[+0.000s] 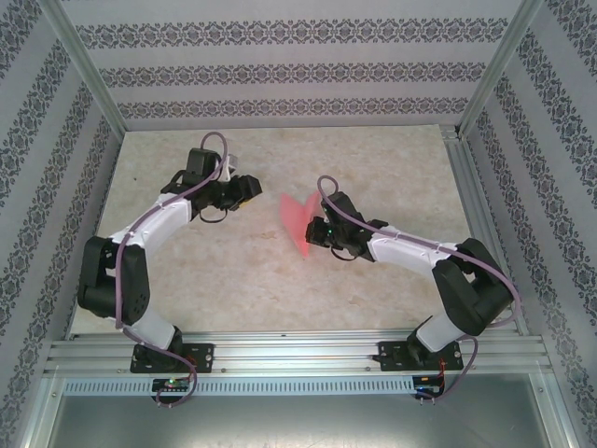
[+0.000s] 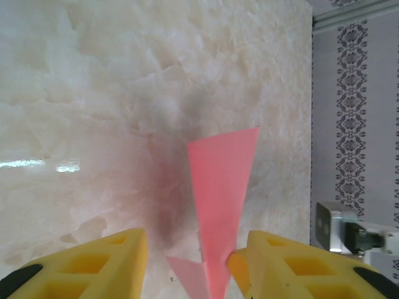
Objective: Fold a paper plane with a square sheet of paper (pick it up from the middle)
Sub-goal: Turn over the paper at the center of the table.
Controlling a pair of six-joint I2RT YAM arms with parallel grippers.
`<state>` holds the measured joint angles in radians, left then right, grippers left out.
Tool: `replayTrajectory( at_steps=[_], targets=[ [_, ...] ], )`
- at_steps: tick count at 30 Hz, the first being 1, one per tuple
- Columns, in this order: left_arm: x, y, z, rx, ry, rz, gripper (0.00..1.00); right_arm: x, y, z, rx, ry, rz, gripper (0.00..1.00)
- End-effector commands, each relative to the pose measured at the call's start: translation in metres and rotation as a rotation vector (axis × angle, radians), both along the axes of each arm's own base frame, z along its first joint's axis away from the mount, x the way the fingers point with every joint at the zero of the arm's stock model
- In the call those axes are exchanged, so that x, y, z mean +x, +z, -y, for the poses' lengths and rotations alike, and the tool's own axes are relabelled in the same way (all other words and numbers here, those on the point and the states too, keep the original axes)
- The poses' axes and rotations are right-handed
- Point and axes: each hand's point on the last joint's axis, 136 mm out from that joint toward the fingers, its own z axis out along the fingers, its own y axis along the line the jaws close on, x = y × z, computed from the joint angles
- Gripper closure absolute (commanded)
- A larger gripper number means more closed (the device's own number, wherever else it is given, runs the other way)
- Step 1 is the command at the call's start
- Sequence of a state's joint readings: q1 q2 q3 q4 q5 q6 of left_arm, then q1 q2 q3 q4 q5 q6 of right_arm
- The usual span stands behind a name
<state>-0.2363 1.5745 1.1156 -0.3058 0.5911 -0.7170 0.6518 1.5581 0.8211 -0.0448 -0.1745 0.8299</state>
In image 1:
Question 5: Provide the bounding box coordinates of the pink cloth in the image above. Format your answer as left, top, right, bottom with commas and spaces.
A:
278, 190, 324, 261

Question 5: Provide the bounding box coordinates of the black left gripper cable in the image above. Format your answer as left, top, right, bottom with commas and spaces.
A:
199, 207, 229, 225

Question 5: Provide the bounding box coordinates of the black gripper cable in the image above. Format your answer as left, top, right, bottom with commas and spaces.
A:
199, 207, 229, 225
328, 246, 360, 263

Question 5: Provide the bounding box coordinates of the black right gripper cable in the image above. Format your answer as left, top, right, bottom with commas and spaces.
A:
328, 246, 360, 263

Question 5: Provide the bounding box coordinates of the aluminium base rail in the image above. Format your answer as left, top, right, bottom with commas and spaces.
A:
44, 329, 554, 378

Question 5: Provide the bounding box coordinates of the aluminium side rail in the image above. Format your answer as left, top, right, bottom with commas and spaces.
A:
440, 123, 531, 336

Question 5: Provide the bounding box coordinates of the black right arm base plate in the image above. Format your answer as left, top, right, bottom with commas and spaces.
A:
378, 340, 464, 373

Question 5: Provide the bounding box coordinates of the aluminium frame post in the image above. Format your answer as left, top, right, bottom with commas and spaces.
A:
455, 0, 546, 139
40, 0, 128, 136

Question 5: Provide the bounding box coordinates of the slotted grey cable duct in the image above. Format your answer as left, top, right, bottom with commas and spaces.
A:
62, 376, 417, 396

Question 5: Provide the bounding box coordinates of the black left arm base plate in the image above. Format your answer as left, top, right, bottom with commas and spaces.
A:
132, 343, 215, 374

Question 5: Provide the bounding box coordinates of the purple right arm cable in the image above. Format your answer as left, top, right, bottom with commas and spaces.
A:
316, 175, 521, 403

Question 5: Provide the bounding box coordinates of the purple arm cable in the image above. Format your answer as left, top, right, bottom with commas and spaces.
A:
114, 133, 230, 411
316, 175, 521, 403

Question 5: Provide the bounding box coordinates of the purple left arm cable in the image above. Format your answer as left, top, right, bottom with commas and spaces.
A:
114, 133, 230, 411

